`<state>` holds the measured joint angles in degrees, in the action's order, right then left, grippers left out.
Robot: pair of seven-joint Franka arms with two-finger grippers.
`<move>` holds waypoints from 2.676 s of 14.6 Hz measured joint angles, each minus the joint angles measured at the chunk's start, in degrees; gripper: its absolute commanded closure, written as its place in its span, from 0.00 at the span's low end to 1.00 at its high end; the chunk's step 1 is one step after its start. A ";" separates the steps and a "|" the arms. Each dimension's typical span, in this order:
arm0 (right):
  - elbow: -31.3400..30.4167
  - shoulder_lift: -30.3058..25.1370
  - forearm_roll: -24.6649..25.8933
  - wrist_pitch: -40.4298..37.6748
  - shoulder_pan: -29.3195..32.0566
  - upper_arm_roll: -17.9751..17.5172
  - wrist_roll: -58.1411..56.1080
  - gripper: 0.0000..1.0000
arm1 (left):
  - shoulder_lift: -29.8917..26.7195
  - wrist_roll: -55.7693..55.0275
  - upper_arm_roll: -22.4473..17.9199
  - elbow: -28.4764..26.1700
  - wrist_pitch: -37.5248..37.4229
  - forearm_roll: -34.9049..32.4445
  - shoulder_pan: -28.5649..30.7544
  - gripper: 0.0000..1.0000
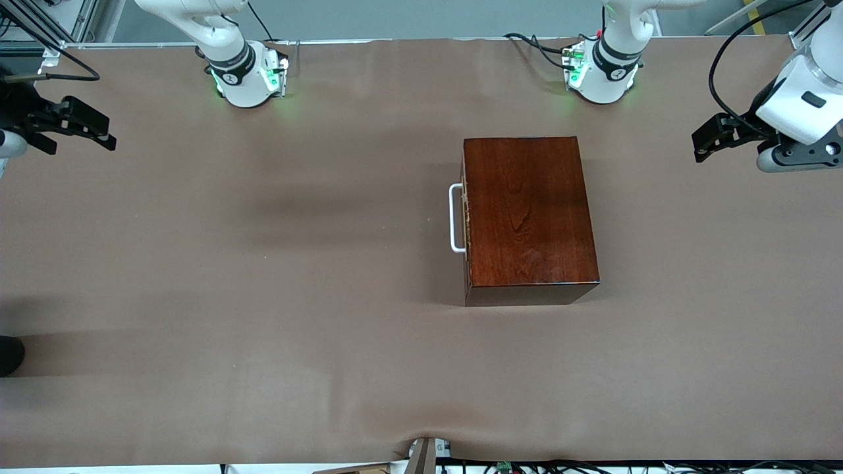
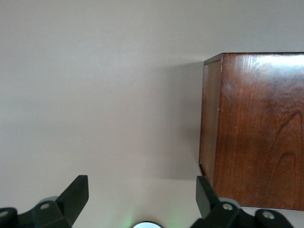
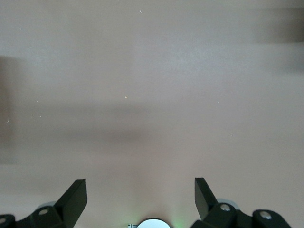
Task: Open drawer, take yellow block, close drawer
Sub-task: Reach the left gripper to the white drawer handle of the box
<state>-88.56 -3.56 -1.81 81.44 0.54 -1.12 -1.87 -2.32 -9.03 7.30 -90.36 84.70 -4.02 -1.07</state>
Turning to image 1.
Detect white metal drawer handle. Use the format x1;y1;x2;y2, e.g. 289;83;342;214
449;183;468;255

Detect dark brown wooden cabinet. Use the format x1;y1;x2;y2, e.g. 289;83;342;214
461;136;601;307

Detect black rounded object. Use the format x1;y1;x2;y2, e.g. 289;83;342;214
0;334;26;378

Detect brown table cover sheet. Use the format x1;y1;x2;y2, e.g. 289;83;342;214
0;36;843;465

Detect brown cardboard piece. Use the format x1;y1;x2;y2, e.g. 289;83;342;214
312;463;410;474

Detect aluminium frame profile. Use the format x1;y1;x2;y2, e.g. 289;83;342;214
787;0;832;51
0;0;101;73

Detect black right arm base cable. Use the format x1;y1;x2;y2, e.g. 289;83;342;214
247;0;276;43

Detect black left arm base cables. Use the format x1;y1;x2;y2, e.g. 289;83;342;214
504;32;570;72

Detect grey camera stand post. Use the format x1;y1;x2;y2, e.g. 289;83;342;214
403;436;438;474

